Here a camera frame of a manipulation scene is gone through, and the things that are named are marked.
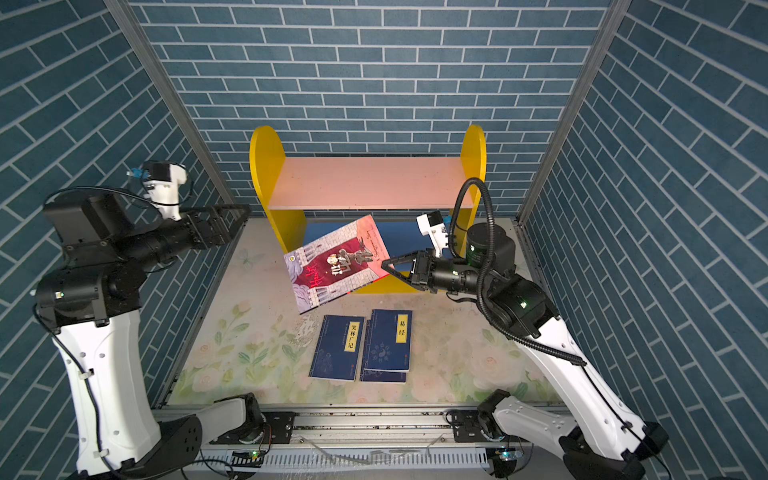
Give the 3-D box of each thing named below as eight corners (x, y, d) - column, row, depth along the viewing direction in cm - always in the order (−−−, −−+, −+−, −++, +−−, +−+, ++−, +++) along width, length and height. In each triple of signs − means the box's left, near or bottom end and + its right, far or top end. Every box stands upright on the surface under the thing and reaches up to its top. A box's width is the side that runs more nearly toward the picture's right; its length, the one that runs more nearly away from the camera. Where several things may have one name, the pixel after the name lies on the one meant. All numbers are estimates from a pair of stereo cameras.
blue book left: (310, 381, 83) (308, 379, 81) (322, 318, 95) (320, 315, 93) (358, 381, 83) (357, 379, 81) (363, 318, 95) (363, 315, 93)
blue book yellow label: (364, 371, 84) (363, 368, 82) (368, 313, 96) (368, 309, 94) (413, 371, 84) (414, 368, 82) (411, 313, 96) (412, 309, 94)
